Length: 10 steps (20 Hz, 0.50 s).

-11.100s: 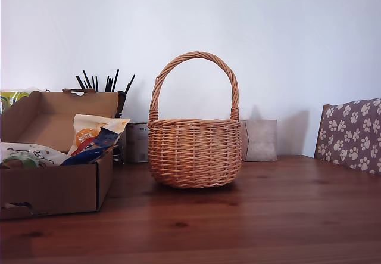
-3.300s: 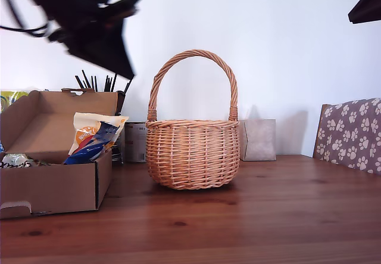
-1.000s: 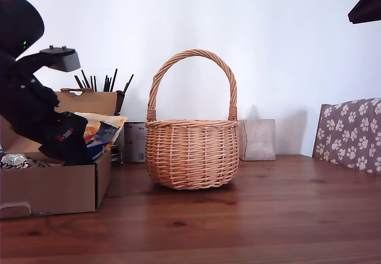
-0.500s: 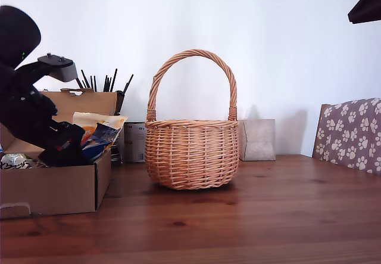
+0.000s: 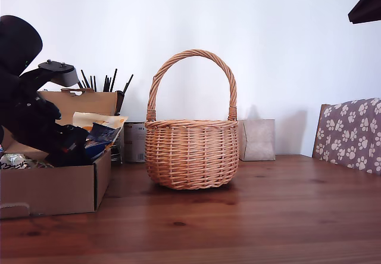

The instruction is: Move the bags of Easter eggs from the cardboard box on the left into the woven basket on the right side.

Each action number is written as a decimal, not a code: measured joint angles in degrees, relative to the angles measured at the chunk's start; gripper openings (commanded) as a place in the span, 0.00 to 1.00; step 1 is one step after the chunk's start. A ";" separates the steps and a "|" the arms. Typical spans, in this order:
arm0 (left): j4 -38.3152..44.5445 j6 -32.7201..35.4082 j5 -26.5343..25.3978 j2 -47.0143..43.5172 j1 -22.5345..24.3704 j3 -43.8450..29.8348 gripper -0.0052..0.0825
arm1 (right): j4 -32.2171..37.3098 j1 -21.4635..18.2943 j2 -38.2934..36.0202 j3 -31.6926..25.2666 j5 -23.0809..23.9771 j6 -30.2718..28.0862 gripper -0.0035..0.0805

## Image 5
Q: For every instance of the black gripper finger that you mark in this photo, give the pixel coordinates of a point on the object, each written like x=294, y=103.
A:
x=369, y=4
x=54, y=159
x=74, y=156

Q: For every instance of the blue candy bag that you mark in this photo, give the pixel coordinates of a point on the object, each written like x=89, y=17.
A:
x=99, y=139

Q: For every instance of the white green brown egg bag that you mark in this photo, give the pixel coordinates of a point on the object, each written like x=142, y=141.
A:
x=15, y=159

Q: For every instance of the white red Maltesers bag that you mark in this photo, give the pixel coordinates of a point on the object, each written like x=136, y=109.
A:
x=98, y=118

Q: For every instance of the brown cardboard box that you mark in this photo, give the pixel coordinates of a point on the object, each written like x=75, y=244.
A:
x=44, y=186

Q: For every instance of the woven wicker basket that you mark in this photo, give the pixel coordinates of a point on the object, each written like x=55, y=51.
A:
x=192, y=153

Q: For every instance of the white label tin can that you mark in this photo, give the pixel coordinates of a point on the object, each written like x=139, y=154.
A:
x=135, y=144

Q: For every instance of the grey paper bag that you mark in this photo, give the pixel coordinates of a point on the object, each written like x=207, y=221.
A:
x=257, y=142

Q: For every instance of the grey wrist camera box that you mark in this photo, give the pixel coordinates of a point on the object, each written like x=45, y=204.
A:
x=61, y=74

